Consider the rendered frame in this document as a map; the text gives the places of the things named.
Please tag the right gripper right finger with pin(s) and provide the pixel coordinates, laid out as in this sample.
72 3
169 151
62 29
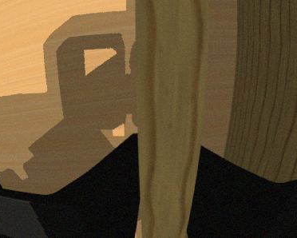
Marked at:
231 202

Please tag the wooden maze board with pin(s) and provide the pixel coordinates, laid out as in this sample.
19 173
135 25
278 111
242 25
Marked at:
172 70

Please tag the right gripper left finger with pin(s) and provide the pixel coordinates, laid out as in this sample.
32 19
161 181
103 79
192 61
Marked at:
105 202

